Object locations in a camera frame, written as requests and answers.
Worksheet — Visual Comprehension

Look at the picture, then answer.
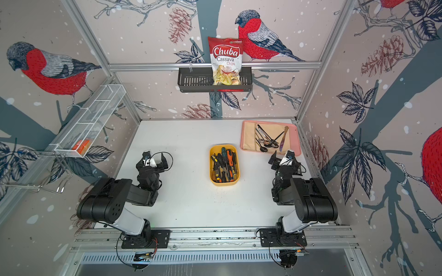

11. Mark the yellow storage box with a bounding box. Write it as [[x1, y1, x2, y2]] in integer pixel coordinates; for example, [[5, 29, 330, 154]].
[[209, 144, 241, 186]]

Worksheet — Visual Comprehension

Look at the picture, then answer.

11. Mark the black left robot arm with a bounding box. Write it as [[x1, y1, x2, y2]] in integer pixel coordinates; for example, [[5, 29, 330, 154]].
[[77, 151, 171, 249]]

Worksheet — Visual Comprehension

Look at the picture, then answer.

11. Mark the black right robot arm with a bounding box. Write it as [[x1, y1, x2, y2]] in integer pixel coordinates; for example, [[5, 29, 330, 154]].
[[269, 150, 338, 237]]

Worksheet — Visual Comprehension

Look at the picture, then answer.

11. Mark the green black screwdriver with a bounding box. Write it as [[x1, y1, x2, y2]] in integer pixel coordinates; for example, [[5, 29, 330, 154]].
[[222, 147, 229, 170]]

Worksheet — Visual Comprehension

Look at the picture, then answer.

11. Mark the orange box in shelf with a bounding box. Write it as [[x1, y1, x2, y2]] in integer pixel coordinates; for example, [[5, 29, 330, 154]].
[[72, 139, 92, 156]]

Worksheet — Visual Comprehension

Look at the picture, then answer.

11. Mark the pink tray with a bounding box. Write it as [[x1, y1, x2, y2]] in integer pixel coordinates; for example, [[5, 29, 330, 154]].
[[240, 120, 302, 156]]

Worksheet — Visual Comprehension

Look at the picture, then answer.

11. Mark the black spoon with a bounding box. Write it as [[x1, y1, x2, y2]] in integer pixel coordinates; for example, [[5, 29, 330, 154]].
[[255, 128, 268, 152]]

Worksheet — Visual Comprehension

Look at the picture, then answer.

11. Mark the beige tray liner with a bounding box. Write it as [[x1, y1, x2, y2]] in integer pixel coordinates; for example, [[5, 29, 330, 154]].
[[243, 122, 292, 155]]

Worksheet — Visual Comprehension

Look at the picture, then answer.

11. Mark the Chuba cassava chips bag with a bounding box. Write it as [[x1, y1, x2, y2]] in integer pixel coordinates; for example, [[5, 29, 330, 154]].
[[208, 37, 244, 86]]

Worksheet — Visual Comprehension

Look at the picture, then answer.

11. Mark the wooden handled knife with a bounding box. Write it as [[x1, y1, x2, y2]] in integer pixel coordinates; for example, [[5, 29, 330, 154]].
[[279, 126, 289, 152]]

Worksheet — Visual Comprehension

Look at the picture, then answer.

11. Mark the white wire wall shelf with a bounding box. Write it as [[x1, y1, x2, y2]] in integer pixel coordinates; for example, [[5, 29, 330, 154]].
[[54, 84, 126, 158]]

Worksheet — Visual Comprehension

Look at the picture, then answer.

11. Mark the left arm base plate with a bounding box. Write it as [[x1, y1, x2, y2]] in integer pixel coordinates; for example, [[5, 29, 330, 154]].
[[121, 230, 172, 249]]

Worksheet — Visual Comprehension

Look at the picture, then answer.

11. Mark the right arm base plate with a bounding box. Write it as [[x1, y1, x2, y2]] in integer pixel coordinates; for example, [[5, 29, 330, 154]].
[[256, 228, 307, 248]]

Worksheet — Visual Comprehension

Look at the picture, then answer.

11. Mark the black wall basket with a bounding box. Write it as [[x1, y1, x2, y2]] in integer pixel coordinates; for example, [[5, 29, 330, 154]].
[[177, 66, 253, 93]]

